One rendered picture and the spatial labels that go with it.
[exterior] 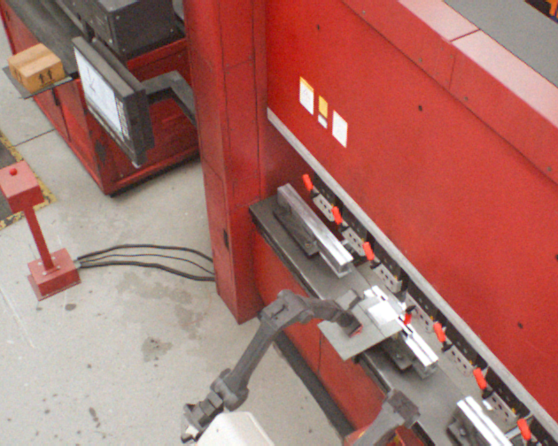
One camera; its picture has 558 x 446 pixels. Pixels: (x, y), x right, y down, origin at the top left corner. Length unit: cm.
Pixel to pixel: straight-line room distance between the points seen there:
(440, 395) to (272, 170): 120
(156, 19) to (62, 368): 199
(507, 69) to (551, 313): 65
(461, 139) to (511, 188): 20
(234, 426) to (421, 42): 118
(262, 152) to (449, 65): 145
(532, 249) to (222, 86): 141
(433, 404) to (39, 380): 207
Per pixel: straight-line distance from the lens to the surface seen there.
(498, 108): 195
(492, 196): 213
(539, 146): 189
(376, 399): 317
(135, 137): 311
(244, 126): 318
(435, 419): 294
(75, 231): 472
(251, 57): 299
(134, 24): 287
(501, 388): 254
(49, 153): 524
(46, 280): 438
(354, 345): 291
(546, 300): 215
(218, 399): 251
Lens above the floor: 345
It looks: 49 degrees down
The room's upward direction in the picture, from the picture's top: 1 degrees counter-clockwise
